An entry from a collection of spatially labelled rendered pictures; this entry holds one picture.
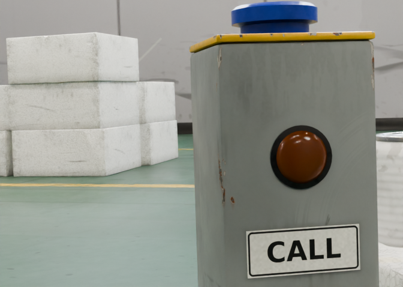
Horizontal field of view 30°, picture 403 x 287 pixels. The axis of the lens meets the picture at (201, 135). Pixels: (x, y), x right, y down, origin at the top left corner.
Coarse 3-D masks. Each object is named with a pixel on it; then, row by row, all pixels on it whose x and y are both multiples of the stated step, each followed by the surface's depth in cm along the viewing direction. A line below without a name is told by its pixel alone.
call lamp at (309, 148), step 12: (300, 132) 32; (288, 144) 31; (300, 144) 31; (312, 144) 32; (276, 156) 32; (288, 156) 31; (300, 156) 31; (312, 156) 32; (324, 156) 32; (288, 168) 31; (300, 168) 32; (312, 168) 32; (300, 180) 32; (312, 180) 32
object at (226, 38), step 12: (216, 36) 31; (228, 36) 31; (240, 36) 31; (252, 36) 31; (264, 36) 31; (276, 36) 31; (288, 36) 32; (300, 36) 32; (312, 36) 32; (324, 36) 32; (336, 36) 32; (348, 36) 32; (360, 36) 32; (372, 36) 32; (192, 48) 37; (204, 48) 35
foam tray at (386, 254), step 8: (384, 248) 52; (392, 248) 52; (400, 248) 52; (384, 256) 49; (392, 256) 49; (400, 256) 49; (384, 264) 48; (392, 264) 47; (400, 264) 47; (384, 272) 47; (392, 272) 46; (400, 272) 45; (384, 280) 47; (392, 280) 46; (400, 280) 45
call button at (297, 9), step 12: (240, 12) 34; (252, 12) 33; (264, 12) 33; (276, 12) 33; (288, 12) 33; (300, 12) 33; (312, 12) 34; (240, 24) 34; (252, 24) 34; (264, 24) 34; (276, 24) 33; (288, 24) 33; (300, 24) 34
